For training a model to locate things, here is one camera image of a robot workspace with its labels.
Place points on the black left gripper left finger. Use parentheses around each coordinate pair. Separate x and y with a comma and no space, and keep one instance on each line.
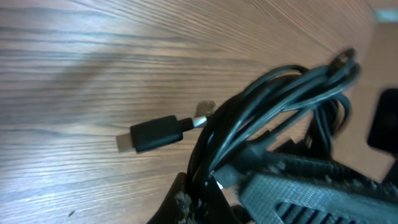
(179,206)

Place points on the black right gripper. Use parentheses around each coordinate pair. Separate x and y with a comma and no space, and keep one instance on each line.
(280,187)

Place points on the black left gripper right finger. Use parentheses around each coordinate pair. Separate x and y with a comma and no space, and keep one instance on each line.
(217,208)

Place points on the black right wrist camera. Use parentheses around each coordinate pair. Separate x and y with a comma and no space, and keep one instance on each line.
(383,131)

